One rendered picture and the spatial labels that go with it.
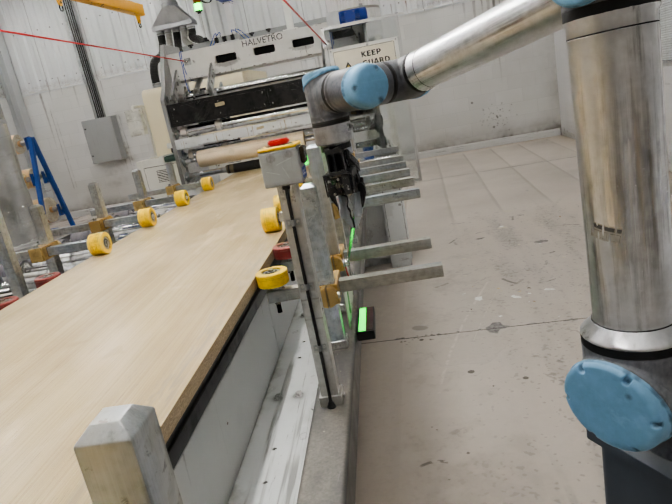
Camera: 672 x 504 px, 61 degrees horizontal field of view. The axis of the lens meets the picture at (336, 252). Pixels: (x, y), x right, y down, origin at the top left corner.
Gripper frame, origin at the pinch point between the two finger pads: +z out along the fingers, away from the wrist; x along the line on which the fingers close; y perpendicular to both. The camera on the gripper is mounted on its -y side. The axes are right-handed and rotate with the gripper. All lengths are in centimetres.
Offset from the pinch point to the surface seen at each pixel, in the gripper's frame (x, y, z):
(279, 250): -25.7, -12.1, 7.6
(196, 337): -25, 45, 6
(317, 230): -6.2, 12.1, -2.5
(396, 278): 8.6, 6.2, 14.0
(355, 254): -5.5, -17.1, 13.7
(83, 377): -40, 58, 5
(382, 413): -21, -68, 100
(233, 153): -133, -254, -2
